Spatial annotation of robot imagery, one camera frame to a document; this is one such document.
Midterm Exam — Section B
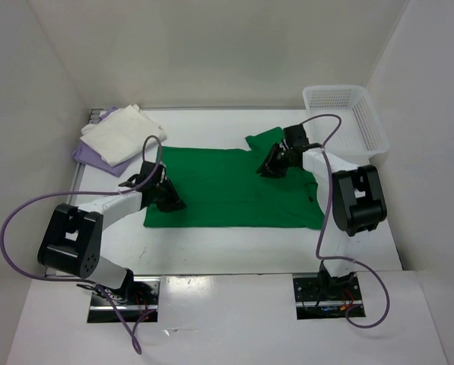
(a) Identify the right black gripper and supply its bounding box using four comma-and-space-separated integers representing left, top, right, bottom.
256, 142, 293, 179

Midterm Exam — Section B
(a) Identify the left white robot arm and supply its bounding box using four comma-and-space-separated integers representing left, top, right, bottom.
37, 174, 186, 304

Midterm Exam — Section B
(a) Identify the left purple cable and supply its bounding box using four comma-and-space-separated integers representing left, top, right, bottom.
0, 135, 163, 355

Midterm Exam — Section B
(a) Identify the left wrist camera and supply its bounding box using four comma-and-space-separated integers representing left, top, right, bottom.
119, 161, 165, 191

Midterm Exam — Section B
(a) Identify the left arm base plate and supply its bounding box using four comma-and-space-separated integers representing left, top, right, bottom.
87, 276, 160, 324

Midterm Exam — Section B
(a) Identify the purple cable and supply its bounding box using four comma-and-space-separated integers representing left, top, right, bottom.
0, 135, 163, 355
300, 113, 391, 329

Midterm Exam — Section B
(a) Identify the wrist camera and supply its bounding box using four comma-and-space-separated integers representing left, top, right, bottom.
119, 161, 165, 191
283, 124, 309, 149

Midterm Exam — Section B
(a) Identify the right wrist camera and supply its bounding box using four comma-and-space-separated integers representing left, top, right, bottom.
283, 124, 309, 149

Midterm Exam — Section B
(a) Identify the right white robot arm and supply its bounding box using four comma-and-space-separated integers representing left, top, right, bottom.
256, 141, 387, 299

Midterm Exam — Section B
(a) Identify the purple t shirt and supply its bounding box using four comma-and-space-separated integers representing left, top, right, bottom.
71, 107, 134, 177

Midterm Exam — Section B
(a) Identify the white plastic laundry basket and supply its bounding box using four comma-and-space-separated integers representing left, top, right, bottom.
302, 84, 389, 163

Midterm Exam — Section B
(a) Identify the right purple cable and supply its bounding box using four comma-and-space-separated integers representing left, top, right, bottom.
300, 113, 391, 329

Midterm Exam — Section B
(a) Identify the green t shirt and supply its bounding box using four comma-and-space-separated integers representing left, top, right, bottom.
144, 127, 324, 230

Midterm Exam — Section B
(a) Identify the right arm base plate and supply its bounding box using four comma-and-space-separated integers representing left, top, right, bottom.
293, 275, 366, 320

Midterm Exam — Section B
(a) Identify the white t shirt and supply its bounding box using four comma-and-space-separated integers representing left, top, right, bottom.
80, 104, 167, 167

